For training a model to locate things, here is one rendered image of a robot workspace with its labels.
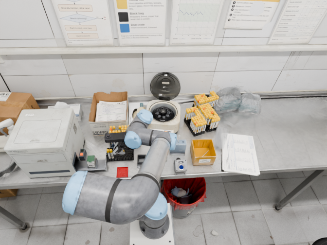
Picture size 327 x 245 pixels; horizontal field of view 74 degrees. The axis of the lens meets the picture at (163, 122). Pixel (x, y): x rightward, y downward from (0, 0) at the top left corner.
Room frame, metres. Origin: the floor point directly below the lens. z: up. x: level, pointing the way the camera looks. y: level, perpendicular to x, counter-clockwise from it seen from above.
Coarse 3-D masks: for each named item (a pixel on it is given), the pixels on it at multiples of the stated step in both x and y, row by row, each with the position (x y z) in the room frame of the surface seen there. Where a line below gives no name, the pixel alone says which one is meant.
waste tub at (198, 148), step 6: (192, 144) 0.79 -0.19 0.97; (198, 144) 0.83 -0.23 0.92; (204, 144) 0.84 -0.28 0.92; (210, 144) 0.83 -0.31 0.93; (192, 150) 0.77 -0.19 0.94; (198, 150) 0.81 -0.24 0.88; (204, 150) 0.82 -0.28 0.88; (210, 150) 0.81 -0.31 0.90; (192, 156) 0.75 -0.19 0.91; (198, 156) 0.77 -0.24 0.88; (204, 156) 0.77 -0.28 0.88; (210, 156) 0.77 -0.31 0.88; (216, 156) 0.72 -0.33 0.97; (192, 162) 0.72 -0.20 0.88; (198, 162) 0.70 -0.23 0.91; (204, 162) 0.71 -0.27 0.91; (210, 162) 0.71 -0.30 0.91
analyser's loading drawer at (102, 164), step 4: (84, 160) 0.67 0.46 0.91; (96, 160) 0.66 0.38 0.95; (100, 160) 0.68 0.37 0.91; (104, 160) 0.68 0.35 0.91; (76, 164) 0.64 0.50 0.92; (80, 164) 0.64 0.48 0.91; (84, 164) 0.65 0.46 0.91; (96, 164) 0.64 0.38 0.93; (100, 164) 0.65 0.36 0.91; (104, 164) 0.65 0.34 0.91; (76, 168) 0.62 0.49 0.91; (80, 168) 0.62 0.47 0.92; (84, 168) 0.62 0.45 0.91; (88, 168) 0.62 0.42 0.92; (92, 168) 0.62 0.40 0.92; (96, 168) 0.62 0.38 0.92; (100, 168) 0.63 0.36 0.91; (104, 168) 0.63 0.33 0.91
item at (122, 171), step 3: (117, 168) 0.65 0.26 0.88; (120, 168) 0.65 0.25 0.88; (123, 168) 0.66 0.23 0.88; (126, 168) 0.66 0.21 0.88; (117, 171) 0.63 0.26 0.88; (120, 171) 0.63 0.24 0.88; (123, 171) 0.64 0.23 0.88; (126, 171) 0.64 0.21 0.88; (117, 174) 0.61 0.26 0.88; (120, 174) 0.62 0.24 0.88; (123, 174) 0.62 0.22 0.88; (126, 174) 0.62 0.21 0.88; (117, 177) 0.59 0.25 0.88; (120, 177) 0.59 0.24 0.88
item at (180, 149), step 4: (180, 140) 0.82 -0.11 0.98; (184, 140) 0.82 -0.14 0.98; (176, 144) 0.79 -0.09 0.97; (180, 144) 0.79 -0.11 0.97; (184, 144) 0.79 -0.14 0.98; (176, 148) 0.79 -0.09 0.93; (180, 148) 0.79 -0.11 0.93; (184, 148) 0.79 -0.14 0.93; (172, 152) 0.78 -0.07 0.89; (176, 152) 0.79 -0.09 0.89; (180, 152) 0.79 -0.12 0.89; (184, 152) 0.79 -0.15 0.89
